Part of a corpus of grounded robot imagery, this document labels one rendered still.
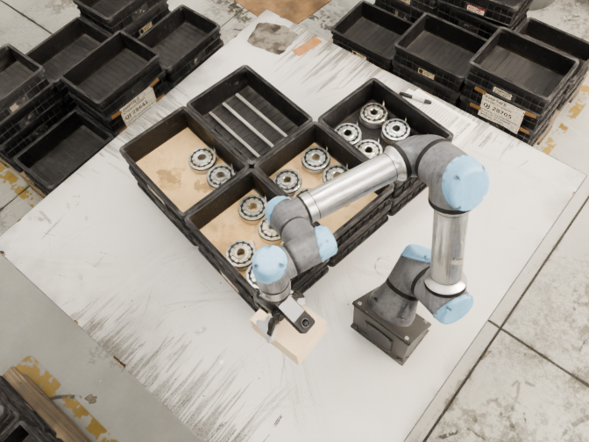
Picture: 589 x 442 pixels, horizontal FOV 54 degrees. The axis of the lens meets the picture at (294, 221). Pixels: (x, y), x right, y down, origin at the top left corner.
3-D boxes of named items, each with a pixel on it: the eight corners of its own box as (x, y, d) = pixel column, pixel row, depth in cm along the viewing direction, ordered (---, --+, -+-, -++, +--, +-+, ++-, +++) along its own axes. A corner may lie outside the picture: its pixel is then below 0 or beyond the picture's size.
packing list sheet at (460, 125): (480, 121, 233) (480, 120, 232) (449, 158, 225) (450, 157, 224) (411, 85, 245) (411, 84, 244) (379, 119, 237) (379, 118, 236)
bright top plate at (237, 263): (262, 256, 190) (261, 255, 190) (236, 273, 188) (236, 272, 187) (245, 235, 195) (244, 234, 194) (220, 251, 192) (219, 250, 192)
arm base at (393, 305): (417, 317, 184) (433, 293, 180) (402, 332, 171) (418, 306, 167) (379, 290, 189) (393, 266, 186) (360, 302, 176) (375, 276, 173)
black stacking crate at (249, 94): (315, 139, 219) (314, 120, 210) (255, 185, 210) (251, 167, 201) (249, 85, 236) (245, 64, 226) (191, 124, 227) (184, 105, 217)
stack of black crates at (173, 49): (195, 51, 343) (181, 3, 314) (231, 72, 332) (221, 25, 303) (145, 91, 329) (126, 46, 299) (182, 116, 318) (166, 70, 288)
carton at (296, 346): (326, 331, 156) (326, 321, 150) (298, 365, 152) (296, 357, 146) (281, 297, 162) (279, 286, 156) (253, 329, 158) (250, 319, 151)
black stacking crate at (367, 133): (450, 155, 212) (455, 136, 202) (393, 203, 203) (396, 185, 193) (372, 98, 228) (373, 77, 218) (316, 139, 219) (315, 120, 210)
